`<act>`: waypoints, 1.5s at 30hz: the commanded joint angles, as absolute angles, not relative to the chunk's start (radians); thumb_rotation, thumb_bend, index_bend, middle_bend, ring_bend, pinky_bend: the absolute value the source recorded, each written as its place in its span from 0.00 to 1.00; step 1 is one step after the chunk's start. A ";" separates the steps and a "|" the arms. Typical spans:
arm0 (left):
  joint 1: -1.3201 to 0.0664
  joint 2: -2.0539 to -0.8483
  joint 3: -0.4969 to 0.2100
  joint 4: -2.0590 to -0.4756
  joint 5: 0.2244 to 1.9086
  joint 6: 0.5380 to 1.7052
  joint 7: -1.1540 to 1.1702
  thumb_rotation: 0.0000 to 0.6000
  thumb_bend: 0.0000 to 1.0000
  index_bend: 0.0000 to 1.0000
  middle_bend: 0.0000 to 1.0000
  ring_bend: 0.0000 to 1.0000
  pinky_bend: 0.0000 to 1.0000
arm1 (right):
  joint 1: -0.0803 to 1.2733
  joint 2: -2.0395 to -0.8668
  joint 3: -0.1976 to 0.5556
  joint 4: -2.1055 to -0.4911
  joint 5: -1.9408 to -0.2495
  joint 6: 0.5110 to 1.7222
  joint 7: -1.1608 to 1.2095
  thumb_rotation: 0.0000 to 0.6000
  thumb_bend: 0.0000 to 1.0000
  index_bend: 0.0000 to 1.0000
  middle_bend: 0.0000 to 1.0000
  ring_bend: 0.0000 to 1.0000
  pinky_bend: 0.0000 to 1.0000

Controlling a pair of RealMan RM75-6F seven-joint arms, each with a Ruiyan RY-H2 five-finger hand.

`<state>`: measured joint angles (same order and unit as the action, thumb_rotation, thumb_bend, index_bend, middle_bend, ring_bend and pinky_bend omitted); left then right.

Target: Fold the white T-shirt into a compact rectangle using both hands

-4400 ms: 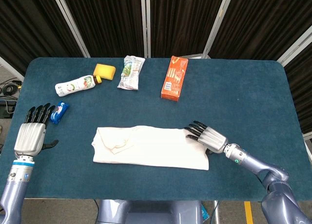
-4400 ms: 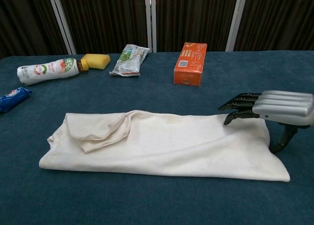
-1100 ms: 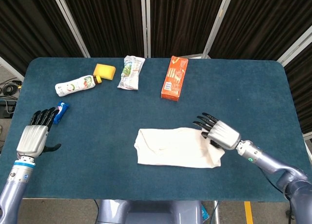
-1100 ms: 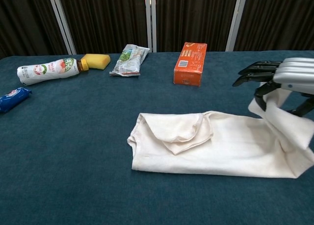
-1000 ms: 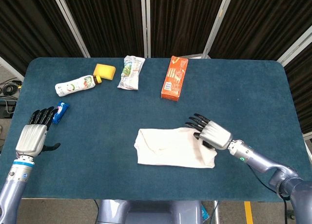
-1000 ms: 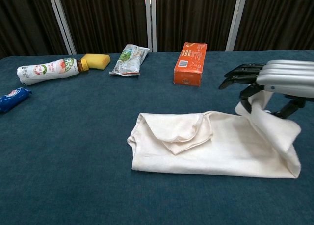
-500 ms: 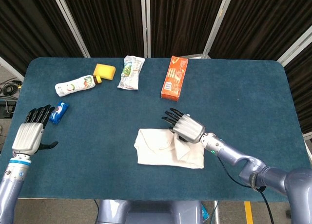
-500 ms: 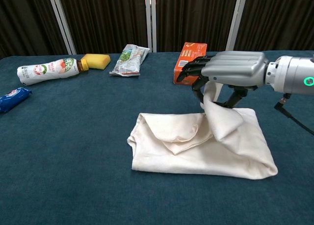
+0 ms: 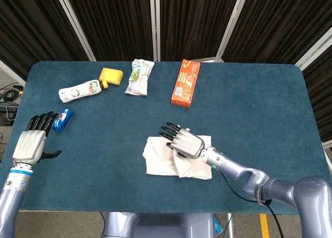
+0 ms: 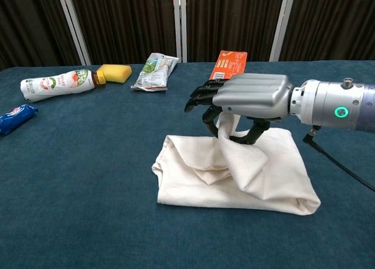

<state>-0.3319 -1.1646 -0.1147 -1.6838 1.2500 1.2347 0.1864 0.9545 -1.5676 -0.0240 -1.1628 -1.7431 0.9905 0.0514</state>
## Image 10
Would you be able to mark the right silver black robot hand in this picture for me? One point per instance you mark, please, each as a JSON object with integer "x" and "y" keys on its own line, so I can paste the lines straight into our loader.
{"x": 252, "y": 96}

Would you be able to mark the white t-shirt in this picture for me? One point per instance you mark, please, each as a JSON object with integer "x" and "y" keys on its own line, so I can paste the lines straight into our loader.
{"x": 205, "y": 187}

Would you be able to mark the orange cardboard box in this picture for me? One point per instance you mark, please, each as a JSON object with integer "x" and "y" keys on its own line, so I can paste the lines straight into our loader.
{"x": 231, "y": 64}

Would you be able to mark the dark pleated curtain panel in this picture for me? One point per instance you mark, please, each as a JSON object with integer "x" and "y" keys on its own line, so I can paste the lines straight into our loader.
{"x": 29, "y": 23}
{"x": 126, "y": 23}
{"x": 234, "y": 17}
{"x": 331, "y": 23}

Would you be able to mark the silver snack packet green print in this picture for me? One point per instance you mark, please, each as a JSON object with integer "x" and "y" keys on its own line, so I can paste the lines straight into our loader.
{"x": 153, "y": 72}

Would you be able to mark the yellow sponge block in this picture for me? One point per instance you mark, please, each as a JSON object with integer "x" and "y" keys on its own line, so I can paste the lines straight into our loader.
{"x": 117, "y": 72}

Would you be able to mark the teal table cover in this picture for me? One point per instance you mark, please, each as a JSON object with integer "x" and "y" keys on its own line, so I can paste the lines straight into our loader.
{"x": 88, "y": 163}

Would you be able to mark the white drink bottle yellow cap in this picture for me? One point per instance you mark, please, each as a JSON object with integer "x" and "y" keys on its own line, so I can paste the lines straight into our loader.
{"x": 58, "y": 84}

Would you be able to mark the blue snack packet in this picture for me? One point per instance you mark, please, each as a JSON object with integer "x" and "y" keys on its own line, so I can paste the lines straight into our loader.
{"x": 14, "y": 118}

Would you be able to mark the white screen frame post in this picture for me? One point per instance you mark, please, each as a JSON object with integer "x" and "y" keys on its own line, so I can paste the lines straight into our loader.
{"x": 179, "y": 23}
{"x": 283, "y": 23}
{"x": 74, "y": 25}

